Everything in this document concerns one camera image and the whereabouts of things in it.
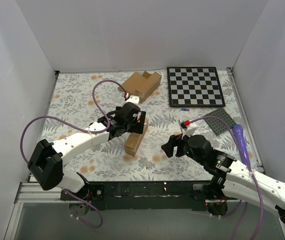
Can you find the open brown cardboard box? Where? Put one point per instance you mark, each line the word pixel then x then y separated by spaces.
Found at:
pixel 142 85

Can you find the black white chessboard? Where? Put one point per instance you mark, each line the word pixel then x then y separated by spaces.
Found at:
pixel 194 87

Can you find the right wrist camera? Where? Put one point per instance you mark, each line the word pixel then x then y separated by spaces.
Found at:
pixel 188 128

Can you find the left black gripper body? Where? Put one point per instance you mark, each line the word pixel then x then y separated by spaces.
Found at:
pixel 139 124

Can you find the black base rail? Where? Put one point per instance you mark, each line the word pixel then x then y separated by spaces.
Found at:
pixel 144 195

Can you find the brown cardboard box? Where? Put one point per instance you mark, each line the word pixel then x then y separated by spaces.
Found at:
pixel 134 140
pixel 142 85

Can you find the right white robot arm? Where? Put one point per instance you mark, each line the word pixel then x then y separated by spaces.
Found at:
pixel 231 178

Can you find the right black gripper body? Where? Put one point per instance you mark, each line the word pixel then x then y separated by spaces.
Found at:
pixel 179 146

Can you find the floral table mat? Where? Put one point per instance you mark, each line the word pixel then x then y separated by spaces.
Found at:
pixel 79 99

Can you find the purple toy microphone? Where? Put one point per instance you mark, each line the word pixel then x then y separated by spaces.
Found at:
pixel 238 133

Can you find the grey studded baseplate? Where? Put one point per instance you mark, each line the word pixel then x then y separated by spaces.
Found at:
pixel 215 124

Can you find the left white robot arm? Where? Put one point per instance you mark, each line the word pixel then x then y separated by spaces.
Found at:
pixel 48 160

